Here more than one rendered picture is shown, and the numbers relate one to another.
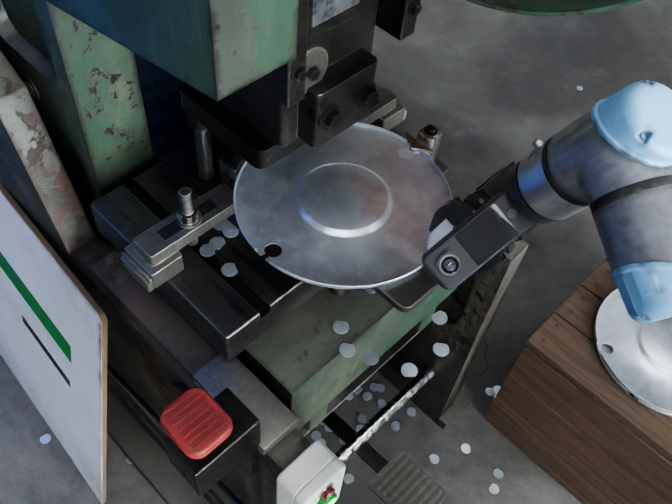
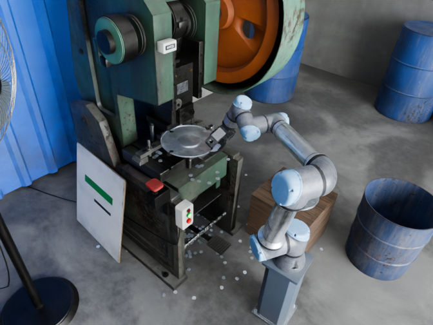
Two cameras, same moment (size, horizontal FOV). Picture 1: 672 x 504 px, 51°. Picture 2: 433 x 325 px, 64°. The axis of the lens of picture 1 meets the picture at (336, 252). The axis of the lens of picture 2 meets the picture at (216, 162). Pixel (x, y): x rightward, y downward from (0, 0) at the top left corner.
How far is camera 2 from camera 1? 93 cm
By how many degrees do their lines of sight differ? 15
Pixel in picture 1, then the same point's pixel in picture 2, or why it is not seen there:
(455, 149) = not seen: hidden behind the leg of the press
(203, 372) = not seen: hidden behind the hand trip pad
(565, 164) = (230, 113)
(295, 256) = (176, 151)
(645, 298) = (244, 133)
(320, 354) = (185, 180)
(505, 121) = (250, 146)
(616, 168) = (237, 110)
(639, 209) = (241, 117)
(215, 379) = not seen: hidden behind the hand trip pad
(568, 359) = (263, 198)
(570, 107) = (273, 141)
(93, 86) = (124, 117)
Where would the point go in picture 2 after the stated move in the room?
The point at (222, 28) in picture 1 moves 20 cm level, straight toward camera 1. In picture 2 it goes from (159, 89) to (163, 113)
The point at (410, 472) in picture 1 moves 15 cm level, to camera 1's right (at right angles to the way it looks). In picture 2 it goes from (219, 239) to (244, 240)
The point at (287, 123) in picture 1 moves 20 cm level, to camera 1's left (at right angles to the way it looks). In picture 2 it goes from (173, 118) to (131, 116)
